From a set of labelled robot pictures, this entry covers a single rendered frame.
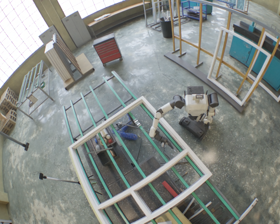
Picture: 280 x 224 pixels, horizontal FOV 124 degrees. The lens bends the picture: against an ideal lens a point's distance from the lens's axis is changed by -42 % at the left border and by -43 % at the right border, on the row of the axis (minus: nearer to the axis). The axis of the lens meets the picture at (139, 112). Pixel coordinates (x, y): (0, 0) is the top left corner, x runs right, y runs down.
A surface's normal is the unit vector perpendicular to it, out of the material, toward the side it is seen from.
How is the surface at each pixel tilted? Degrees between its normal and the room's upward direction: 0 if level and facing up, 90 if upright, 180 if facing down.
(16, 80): 90
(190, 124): 0
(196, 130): 0
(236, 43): 90
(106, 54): 90
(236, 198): 0
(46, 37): 90
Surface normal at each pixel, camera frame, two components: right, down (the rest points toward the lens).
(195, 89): -0.31, -0.41
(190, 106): -0.30, 0.35
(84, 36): 0.54, 0.65
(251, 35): -0.81, 0.56
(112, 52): 0.21, 0.81
